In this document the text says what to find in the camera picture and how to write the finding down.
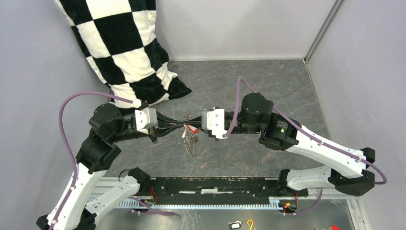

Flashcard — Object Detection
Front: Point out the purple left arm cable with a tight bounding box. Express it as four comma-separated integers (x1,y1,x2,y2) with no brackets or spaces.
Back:
47,92,140,230

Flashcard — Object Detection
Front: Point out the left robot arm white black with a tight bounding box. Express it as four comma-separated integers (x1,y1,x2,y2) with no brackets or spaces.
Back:
36,103,184,230

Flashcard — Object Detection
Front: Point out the orange carabiner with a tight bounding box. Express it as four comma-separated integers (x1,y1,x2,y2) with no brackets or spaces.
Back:
246,219,256,230

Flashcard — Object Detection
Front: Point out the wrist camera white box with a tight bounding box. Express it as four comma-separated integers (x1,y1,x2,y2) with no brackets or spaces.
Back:
135,107,158,134
201,108,227,139

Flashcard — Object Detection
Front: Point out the white toothed cable duct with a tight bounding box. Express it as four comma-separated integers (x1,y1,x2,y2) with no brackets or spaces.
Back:
116,198,287,211

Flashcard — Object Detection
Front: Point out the red tag key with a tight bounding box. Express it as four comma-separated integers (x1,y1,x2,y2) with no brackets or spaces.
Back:
182,124,200,138

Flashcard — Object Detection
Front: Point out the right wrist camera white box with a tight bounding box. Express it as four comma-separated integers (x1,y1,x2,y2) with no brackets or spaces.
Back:
201,108,227,139

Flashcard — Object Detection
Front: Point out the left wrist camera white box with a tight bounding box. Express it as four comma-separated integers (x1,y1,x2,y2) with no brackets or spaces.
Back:
135,107,158,134

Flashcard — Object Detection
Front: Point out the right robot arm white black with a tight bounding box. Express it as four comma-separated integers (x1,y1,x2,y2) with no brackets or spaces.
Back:
184,93,376,196

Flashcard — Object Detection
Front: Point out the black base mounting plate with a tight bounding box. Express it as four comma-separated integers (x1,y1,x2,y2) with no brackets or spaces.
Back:
136,177,309,205

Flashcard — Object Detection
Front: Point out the key with black tag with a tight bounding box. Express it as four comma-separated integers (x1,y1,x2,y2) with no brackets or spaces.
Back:
228,221,242,230

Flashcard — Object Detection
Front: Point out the black white checkered pillow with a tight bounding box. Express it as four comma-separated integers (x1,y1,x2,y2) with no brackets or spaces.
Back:
56,0,192,114

